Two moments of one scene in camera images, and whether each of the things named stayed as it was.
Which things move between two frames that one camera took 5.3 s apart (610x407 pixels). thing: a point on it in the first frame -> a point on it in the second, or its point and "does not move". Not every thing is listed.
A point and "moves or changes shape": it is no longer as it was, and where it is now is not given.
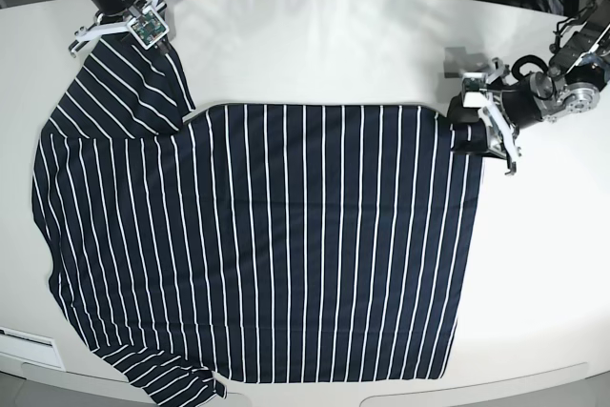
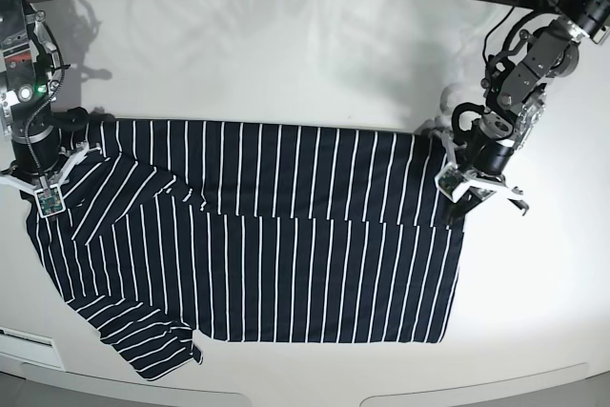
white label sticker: (30, 349) does not move
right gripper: (469, 133) -> (487, 156)
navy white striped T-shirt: (253, 242) moves or changes shape
